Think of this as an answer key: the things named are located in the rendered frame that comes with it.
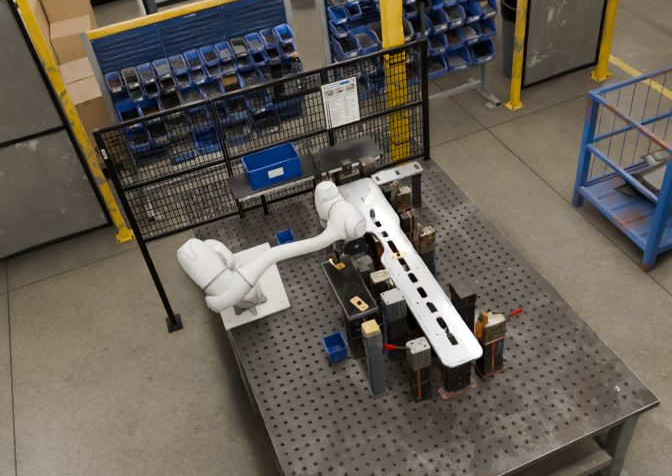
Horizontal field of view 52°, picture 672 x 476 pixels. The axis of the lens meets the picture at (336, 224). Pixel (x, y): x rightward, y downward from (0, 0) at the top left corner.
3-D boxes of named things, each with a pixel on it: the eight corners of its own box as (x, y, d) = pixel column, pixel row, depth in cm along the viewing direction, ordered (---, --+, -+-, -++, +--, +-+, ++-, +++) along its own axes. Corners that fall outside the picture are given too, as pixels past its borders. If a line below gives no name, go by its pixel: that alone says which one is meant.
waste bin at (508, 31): (562, 75, 636) (571, 0, 588) (516, 90, 625) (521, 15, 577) (531, 53, 672) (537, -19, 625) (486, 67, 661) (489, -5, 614)
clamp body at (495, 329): (508, 371, 318) (513, 320, 294) (480, 382, 315) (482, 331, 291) (497, 354, 325) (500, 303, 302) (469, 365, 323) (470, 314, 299)
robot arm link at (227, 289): (253, 288, 276) (230, 264, 276) (219, 320, 273) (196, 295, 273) (253, 289, 289) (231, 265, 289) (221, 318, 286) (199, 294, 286)
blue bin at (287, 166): (303, 174, 393) (299, 156, 385) (252, 190, 387) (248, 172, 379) (294, 159, 405) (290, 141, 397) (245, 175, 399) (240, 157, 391)
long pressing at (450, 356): (491, 353, 291) (492, 351, 290) (443, 371, 287) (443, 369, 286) (370, 176, 392) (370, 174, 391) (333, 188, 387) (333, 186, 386)
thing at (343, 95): (361, 120, 408) (356, 74, 387) (326, 131, 404) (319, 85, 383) (360, 119, 409) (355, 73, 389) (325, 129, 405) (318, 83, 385)
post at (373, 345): (388, 393, 315) (382, 332, 286) (373, 399, 314) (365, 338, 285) (382, 381, 321) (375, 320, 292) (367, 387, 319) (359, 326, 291)
